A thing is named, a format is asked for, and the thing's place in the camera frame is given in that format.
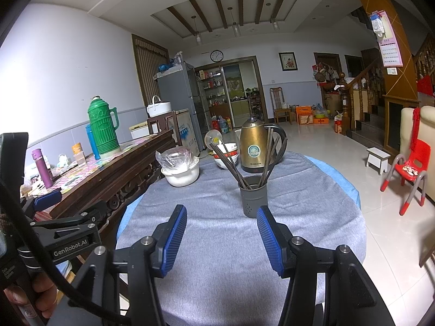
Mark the pendant lamp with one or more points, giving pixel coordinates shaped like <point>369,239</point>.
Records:
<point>197,37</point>
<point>236,29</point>
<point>274,23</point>

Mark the orange box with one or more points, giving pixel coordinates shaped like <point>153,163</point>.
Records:
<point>304,114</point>

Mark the white box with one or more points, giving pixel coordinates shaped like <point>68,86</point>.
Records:
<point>138,131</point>

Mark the patterned mat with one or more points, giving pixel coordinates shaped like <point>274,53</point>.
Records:
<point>78,173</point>

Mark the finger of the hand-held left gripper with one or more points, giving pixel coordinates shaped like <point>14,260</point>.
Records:
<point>78,215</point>
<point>47,199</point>

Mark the framed picture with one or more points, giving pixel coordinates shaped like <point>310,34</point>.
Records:
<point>288,61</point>

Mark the white stool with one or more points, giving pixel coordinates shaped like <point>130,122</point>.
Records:
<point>378,156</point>

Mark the wooden door with curtain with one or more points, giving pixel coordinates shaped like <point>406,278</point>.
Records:
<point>149,68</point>

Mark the brown wooden chair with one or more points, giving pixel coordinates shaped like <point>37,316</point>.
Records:
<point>280,103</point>

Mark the white bowl with red print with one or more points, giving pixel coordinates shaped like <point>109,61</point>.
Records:
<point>224,158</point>

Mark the gold electric kettle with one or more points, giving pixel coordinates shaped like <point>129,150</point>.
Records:
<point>253,142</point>

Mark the round wall clock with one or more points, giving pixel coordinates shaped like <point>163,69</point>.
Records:
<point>216,56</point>

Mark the pink wall calendar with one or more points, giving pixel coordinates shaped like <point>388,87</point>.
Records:
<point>390,40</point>

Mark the white chest freezer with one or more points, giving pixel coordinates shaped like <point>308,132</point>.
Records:
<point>188,132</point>

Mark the white pot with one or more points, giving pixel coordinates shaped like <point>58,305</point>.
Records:
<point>180,176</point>

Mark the clear plastic bag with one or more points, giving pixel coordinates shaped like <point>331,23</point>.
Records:
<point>173,158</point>

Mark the grey tablecloth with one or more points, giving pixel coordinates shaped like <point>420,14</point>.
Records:
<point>217,244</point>

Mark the dark wooden chair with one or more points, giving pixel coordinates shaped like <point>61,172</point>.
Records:
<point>163,122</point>

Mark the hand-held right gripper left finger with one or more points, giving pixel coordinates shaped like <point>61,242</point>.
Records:
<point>175,241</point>

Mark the blue table cover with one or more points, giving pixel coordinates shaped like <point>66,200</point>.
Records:
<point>343,180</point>

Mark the blue water jug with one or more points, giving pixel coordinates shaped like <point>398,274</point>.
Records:
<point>223,126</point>

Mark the grey utensil holder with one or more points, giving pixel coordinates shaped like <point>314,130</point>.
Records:
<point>253,200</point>

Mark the silver fridge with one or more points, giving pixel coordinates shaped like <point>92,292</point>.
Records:
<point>180,88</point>

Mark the blue bottle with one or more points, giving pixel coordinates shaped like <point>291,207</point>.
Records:
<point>91,142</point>

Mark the purple bottle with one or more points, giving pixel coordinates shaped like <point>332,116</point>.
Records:
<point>43,168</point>

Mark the red child chair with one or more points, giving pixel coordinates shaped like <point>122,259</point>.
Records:
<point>416,156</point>

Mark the red tassel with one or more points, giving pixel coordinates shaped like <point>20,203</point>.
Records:
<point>415,129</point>

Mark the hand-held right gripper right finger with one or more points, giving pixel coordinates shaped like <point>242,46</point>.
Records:
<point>270,241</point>

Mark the dark wooden sideboard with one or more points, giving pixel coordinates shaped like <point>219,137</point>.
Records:
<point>112,183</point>

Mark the orange and white cup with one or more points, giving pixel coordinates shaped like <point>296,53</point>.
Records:
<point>78,152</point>

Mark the kitchen doorway frame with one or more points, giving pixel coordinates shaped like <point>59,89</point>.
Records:
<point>260,85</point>

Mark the round pale disc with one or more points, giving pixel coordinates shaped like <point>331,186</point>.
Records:
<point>213,138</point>

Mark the wooden staircase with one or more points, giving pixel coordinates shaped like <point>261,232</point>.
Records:
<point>370,108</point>

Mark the bundle of dark chopsticks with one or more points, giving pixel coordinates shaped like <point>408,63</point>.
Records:
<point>231,166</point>

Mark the white light switch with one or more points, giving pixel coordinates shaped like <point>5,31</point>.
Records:
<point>392,71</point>

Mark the person's left hand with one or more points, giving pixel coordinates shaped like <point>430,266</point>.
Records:
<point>46,292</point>

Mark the green basin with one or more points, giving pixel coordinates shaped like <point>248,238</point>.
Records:
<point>320,119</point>

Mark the green thermos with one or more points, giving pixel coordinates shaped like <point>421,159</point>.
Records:
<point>102,129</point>

